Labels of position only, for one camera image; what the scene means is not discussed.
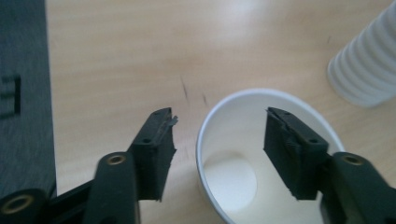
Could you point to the white paper cup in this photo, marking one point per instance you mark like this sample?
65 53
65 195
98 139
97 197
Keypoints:
236 183

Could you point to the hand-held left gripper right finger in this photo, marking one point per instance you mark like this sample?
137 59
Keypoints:
291 158

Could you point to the stack of white cups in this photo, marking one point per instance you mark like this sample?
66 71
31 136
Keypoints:
367 65

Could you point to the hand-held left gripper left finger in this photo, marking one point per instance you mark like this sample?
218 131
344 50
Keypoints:
154 165

